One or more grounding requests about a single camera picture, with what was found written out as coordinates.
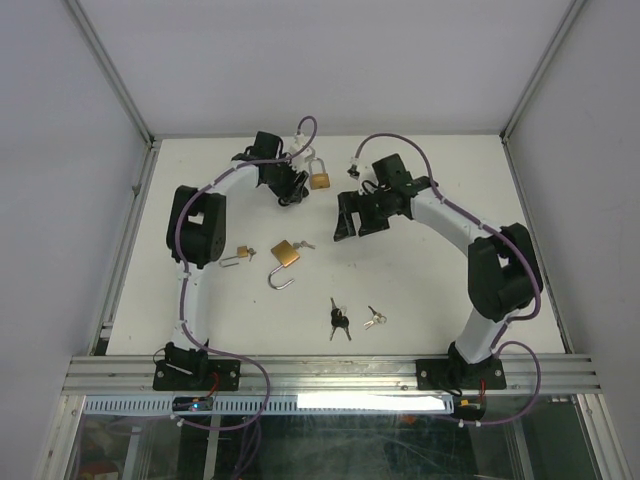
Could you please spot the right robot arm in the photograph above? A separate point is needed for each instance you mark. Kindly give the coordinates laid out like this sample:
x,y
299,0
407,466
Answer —
x,y
503,275

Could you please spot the silver key set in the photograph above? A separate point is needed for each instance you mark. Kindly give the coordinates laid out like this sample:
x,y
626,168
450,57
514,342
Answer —
x,y
303,244
377,318

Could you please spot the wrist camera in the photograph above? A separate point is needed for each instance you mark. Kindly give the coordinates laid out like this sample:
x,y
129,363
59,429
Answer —
x,y
300,153
357,169

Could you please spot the tall brass padlock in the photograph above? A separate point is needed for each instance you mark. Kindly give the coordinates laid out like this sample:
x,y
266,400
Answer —
x,y
318,177

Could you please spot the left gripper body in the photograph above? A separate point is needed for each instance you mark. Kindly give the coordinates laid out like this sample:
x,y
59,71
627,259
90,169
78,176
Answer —
x,y
284,176

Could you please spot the black headed key set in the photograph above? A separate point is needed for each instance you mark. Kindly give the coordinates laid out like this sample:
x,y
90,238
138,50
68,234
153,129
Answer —
x,y
339,320

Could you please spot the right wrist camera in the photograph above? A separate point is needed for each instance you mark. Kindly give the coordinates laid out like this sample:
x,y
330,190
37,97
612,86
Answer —
x,y
357,169

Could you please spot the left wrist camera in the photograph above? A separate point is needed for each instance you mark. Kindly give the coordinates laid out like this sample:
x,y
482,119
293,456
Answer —
x,y
300,153

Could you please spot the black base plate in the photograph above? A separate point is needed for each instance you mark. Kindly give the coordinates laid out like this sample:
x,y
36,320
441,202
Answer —
x,y
193,370
435,375

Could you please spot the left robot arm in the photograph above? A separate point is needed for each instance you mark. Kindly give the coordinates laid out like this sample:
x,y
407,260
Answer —
x,y
196,235

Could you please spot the white slotted cable duct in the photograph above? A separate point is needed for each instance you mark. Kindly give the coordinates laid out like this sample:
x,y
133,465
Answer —
x,y
297,404

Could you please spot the small brass padlock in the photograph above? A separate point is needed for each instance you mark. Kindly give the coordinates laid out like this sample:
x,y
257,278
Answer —
x,y
241,253

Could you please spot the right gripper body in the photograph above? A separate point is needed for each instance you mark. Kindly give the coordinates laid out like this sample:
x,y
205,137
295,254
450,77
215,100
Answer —
x,y
375,209

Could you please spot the black padlock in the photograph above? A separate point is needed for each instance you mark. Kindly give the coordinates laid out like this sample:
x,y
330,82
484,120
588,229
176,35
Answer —
x,y
294,198

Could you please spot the medium brass padlock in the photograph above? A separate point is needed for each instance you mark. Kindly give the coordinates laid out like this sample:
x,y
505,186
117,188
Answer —
x,y
286,255

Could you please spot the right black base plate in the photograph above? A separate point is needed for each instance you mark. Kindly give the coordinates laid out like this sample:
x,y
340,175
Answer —
x,y
435,375

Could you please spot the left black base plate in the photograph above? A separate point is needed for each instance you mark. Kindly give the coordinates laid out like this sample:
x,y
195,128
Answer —
x,y
193,370

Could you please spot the aluminium mounting rail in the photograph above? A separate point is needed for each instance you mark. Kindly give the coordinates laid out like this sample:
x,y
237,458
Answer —
x,y
548,374

